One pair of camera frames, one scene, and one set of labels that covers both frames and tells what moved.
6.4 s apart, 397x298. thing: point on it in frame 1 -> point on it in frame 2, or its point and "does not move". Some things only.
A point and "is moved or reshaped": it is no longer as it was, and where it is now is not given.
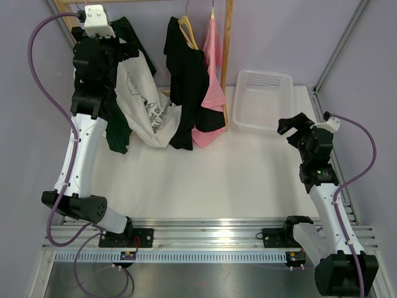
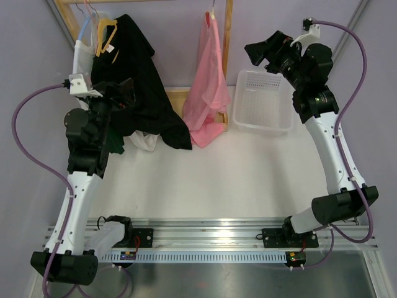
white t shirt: [144, 103] is moved or reshaped
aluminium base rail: [208, 234] does not move
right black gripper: [285, 124] -> [257, 53]
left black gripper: [124, 50] -> [124, 94]
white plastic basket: [261, 99] does not move
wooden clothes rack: [229, 4] does not move
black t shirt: [189, 82] -> [126, 53]
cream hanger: [213, 15] does not move
